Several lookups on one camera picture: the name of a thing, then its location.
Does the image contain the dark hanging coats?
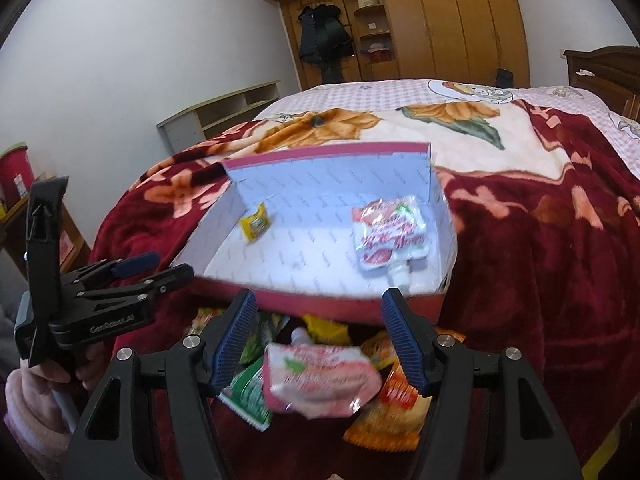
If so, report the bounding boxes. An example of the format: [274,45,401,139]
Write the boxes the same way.
[298,4,354,83]

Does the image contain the wooden wardrobe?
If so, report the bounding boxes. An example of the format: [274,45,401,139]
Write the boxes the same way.
[251,0,531,93]

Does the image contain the pink drink pouch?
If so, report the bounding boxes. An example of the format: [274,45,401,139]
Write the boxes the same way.
[263,327,383,418]

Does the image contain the large orange snack bag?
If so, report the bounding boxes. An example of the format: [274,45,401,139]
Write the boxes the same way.
[342,400,426,452]

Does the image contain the white cardboard box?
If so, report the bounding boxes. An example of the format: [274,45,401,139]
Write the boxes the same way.
[170,141,458,328]

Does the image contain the rainbow candy packet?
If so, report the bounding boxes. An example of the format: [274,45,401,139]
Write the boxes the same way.
[187,307,226,337]

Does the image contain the red pink snack packet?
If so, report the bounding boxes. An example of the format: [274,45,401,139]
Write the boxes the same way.
[350,195,432,288]

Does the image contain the red canister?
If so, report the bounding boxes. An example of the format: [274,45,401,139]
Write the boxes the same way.
[0,144,37,213]

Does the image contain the person's left hand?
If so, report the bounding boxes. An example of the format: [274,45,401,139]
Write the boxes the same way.
[20,346,108,392]

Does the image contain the grey low shelf unit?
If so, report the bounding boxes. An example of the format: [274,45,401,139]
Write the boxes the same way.
[156,80,281,156]

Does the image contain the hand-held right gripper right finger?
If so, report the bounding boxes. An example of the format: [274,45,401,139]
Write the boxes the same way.
[381,287,583,480]

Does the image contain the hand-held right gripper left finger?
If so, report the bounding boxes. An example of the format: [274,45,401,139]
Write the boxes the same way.
[62,289,258,480]

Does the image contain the dark wooden headboard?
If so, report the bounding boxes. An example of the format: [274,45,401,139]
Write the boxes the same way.
[563,45,640,121]

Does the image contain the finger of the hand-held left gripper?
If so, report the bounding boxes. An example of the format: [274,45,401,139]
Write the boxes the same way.
[80,264,195,309]
[62,253,161,288]

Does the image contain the red floral blanket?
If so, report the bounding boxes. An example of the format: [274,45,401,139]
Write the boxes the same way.
[92,97,640,480]

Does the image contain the orange red snack packet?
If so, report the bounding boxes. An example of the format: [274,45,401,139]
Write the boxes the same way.
[380,360,431,408]

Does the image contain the small yellow candy packet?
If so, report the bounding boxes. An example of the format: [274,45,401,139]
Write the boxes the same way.
[239,202,272,243]

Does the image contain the orange yellow snack packet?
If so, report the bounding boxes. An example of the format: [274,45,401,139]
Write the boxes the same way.
[360,332,401,371]

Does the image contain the green yellow snack packet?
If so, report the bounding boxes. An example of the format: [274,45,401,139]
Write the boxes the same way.
[240,312,286,366]

